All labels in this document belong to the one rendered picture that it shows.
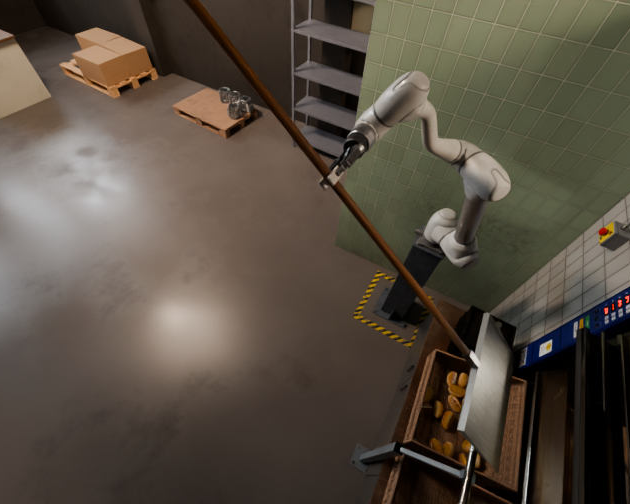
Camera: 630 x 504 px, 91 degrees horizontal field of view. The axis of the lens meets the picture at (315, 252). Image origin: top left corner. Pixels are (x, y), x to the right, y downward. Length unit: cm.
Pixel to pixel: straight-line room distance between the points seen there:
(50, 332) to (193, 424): 149
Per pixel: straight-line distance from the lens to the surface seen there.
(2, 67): 635
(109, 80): 613
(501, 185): 147
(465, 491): 155
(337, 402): 265
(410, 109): 111
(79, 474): 295
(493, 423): 170
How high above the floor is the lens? 259
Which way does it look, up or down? 54 degrees down
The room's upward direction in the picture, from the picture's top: 5 degrees clockwise
